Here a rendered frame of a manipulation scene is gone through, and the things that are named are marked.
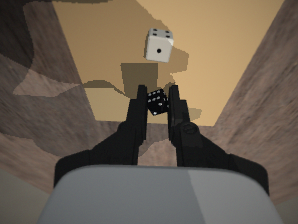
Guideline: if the white die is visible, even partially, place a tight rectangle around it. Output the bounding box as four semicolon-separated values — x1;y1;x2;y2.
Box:
146;28;174;63

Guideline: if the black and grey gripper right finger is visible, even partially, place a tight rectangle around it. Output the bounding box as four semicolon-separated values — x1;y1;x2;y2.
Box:
167;85;269;196

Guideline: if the black die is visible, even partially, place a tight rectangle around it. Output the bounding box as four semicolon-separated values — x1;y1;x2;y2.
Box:
147;89;169;116

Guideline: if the tan square mat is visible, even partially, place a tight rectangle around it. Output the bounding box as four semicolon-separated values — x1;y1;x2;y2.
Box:
52;0;284;126

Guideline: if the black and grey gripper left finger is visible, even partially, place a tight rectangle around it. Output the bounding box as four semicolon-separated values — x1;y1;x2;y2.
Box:
53;85;148;189

